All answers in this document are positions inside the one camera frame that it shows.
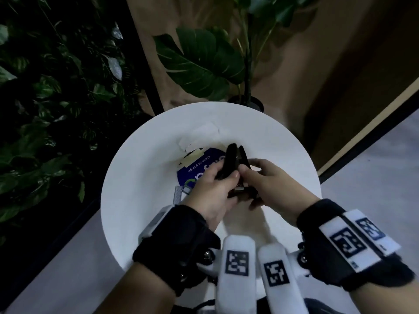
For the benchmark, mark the person's right thumb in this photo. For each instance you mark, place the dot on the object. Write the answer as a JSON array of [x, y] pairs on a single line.
[[246, 171]]

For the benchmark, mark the black stapler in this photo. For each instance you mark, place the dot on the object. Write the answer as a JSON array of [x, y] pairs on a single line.
[[233, 156]]

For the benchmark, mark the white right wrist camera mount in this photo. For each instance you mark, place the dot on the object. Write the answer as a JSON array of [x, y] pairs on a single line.
[[278, 284]]

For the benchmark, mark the white paper tape strip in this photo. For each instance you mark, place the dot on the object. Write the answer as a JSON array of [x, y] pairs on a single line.
[[198, 135]]

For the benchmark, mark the beige masking tape piece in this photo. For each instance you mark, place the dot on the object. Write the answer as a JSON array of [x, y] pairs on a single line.
[[191, 157]]

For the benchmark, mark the person's left hand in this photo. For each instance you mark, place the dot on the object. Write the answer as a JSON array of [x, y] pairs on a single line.
[[204, 197]]

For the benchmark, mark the black metal post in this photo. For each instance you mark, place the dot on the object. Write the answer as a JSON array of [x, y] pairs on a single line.
[[140, 55]]

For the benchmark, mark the green foliage wall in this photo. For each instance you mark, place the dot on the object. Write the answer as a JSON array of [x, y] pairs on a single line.
[[55, 104]]

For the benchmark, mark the person's left forearm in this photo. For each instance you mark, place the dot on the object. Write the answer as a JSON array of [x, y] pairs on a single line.
[[137, 291]]

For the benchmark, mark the black plant pot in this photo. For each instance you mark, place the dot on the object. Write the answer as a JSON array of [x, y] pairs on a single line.
[[250, 102]]

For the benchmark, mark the white marker plate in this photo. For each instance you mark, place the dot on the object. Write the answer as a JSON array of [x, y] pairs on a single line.
[[356, 237]]

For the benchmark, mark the person's right hand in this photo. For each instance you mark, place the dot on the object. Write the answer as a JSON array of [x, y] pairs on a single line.
[[281, 189]]

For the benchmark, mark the person's left thumb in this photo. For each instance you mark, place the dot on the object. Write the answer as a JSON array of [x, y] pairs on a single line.
[[227, 180]]

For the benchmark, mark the person's right forearm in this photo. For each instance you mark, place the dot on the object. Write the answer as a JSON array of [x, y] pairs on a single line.
[[386, 299]]

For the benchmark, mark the green monstera plant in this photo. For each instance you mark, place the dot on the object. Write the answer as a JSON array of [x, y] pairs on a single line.
[[209, 62]]

